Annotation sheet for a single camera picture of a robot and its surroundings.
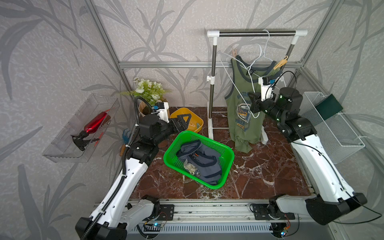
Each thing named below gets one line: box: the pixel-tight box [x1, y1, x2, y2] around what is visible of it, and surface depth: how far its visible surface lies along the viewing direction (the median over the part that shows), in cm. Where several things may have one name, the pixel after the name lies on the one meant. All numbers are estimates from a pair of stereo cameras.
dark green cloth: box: [315, 93, 344, 121], surface depth 72 cm
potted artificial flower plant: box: [119, 77, 172, 116], surface depth 91 cm
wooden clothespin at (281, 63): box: [273, 55, 289, 70], surface depth 67 cm
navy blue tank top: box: [176, 139, 222, 185], surface depth 85 cm
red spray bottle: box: [70, 111, 108, 151], surface depth 65 cm
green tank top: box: [225, 56, 281, 154], surface depth 93 cm
